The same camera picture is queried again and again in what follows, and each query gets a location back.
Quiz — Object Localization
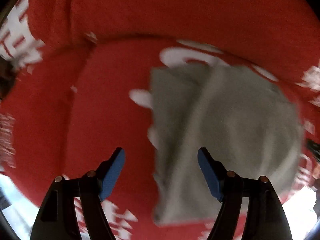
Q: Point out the grey knit sweater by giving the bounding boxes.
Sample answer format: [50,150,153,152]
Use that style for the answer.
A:
[150,63,303,225]

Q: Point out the red patterned bed cover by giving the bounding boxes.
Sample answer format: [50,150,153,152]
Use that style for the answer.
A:
[1,37,319,239]

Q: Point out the red pillow white characters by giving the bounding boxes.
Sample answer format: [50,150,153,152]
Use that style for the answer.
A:
[71,0,319,81]

